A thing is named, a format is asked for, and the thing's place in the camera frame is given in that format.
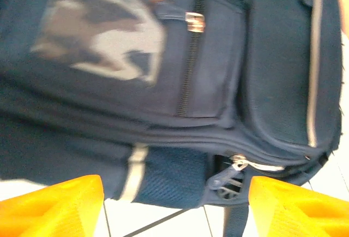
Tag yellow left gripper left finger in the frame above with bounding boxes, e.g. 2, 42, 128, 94
0, 174, 106, 237

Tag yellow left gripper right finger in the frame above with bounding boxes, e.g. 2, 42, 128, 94
250, 176, 349, 237

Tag navy blue backpack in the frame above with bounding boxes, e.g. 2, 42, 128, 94
0, 0, 344, 237

